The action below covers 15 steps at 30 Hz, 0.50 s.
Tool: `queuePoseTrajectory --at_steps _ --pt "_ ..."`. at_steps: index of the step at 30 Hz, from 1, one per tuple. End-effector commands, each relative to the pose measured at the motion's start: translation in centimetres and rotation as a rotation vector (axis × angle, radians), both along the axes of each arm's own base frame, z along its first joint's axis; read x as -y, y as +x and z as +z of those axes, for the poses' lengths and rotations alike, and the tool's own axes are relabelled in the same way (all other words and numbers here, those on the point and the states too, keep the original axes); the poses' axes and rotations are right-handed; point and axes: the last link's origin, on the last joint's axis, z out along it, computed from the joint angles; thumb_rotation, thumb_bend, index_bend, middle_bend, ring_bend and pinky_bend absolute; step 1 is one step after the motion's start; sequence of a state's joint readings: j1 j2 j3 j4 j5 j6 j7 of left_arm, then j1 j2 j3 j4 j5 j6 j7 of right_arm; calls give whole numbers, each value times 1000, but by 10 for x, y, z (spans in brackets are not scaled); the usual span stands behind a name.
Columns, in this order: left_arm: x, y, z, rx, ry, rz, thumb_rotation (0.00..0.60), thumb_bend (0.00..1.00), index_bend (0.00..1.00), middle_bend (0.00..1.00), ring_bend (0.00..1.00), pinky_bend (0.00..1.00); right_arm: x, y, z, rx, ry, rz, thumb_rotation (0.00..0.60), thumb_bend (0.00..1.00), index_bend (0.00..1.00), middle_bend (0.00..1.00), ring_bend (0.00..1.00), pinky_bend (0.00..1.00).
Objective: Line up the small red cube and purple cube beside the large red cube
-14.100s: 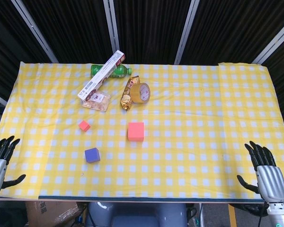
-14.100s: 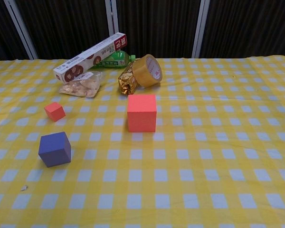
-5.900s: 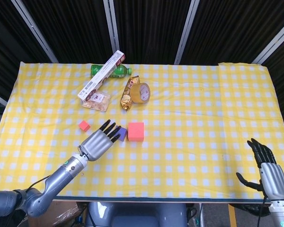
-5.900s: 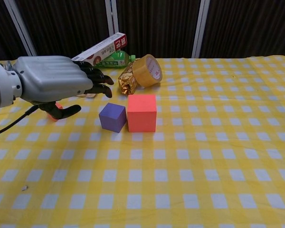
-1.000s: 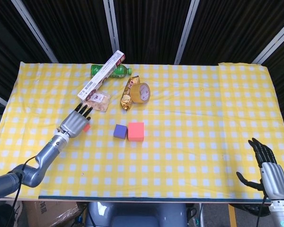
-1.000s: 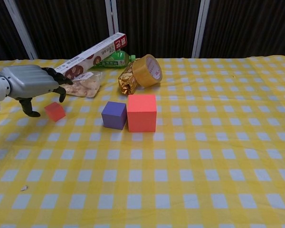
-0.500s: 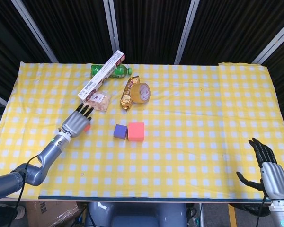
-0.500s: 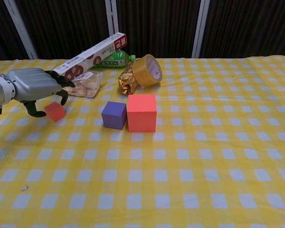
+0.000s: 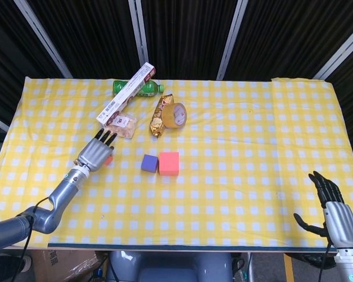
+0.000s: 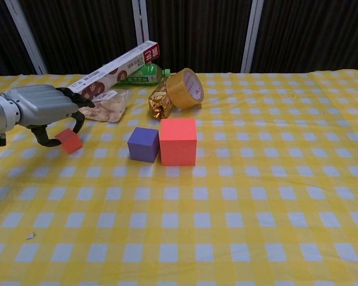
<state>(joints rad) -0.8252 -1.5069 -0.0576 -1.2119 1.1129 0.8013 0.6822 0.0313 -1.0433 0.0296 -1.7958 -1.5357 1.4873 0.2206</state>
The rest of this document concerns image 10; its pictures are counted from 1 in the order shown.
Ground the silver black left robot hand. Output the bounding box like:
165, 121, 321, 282
0, 85, 95, 148

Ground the small red cube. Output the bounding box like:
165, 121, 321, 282
54, 128, 84, 154

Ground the medium purple cube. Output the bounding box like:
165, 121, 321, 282
127, 127, 160, 164

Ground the yellow checkered tablecloth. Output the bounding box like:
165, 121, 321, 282
0, 69, 358, 286

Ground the clear bag of snacks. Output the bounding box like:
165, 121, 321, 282
78, 88, 129, 123

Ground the long white cling wrap box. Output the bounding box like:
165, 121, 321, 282
66, 40, 161, 101

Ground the green plastic bottle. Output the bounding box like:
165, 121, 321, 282
113, 63, 171, 87

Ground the gold foil snack pack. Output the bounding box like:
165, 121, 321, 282
148, 76, 175, 120

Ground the brown packing tape roll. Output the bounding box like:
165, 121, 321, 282
166, 67, 205, 110

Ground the large red cube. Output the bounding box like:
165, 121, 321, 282
159, 118, 197, 167

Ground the white frame post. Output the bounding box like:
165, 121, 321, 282
240, 0, 264, 73
4, 0, 50, 75
132, 0, 150, 45

